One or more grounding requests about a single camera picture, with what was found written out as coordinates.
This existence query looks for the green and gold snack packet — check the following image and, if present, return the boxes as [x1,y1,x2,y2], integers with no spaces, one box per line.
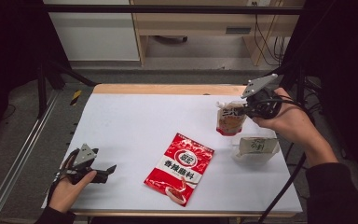
[238,136,280,156]

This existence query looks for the white table cover sheet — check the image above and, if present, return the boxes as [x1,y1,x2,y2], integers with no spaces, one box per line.
[41,92,303,215]

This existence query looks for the black horizontal frame bar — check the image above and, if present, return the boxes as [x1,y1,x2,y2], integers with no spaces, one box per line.
[42,4,306,16]

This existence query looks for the right hand-held gripper cable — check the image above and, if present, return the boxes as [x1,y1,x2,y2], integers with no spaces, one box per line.
[251,96,317,224]

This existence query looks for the person's right hand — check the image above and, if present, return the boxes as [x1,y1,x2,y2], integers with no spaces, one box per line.
[252,87,316,147]

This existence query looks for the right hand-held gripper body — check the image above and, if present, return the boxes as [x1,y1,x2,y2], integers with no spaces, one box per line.
[241,73,283,120]

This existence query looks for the left hand-held gripper cable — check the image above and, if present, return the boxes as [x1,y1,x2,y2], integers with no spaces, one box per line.
[47,148,80,202]

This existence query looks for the light wooden desk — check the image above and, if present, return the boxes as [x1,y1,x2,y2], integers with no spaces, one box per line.
[130,0,306,67]

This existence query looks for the black metal stand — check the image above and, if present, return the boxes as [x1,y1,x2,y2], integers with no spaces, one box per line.
[36,60,98,119]
[247,61,308,121]

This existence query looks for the small spout sauce pouch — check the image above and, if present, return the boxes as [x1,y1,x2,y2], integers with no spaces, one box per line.
[215,101,248,137]

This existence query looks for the black cables under desk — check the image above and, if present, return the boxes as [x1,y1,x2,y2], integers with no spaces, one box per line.
[252,13,287,67]

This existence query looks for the black curtain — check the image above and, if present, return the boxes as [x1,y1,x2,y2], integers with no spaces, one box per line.
[281,0,358,189]
[0,0,73,152]

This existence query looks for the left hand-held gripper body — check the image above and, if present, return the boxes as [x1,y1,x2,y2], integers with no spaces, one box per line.
[62,143,100,185]

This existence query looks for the large red seasoning packet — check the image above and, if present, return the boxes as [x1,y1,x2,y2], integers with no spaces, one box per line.
[143,133,215,207]

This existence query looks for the white power outlet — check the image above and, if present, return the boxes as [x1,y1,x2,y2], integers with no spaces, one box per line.
[246,0,272,7]

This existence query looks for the hand-held gripper cable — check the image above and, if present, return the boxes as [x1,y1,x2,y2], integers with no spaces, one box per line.
[251,96,317,224]
[47,148,80,202]

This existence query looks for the clear plastic container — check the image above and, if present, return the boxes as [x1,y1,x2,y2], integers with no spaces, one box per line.
[226,101,282,165]

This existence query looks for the white cabinet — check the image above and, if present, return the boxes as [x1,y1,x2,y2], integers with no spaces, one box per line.
[42,0,141,62]

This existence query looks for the person's left hand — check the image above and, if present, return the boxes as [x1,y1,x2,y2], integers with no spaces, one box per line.
[48,170,97,214]

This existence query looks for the yellow and black tape strip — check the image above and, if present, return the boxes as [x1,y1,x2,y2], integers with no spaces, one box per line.
[70,90,83,107]

